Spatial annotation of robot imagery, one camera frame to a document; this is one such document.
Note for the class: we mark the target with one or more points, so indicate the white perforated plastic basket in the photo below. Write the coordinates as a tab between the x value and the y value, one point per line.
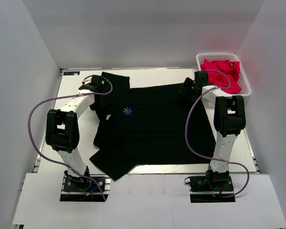
216	56

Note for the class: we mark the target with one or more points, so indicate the black t shirt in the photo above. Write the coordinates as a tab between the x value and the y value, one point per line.
145	126

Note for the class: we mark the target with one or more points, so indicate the white front cover panel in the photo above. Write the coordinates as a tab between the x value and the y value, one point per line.
147	202

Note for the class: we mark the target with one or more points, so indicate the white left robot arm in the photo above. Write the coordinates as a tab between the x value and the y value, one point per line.
62	129

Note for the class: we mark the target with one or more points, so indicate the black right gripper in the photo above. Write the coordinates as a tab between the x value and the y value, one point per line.
188	83

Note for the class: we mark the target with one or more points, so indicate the red t shirt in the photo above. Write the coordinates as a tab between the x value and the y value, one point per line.
226	74

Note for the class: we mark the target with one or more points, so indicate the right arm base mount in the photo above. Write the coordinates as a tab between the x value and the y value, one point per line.
213	187

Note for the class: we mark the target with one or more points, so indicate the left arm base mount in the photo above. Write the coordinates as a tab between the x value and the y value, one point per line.
78	189

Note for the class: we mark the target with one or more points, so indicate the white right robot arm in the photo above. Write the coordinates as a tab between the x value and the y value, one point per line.
229	121

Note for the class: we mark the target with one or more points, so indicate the blue label sticker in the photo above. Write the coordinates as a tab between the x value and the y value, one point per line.
71	73

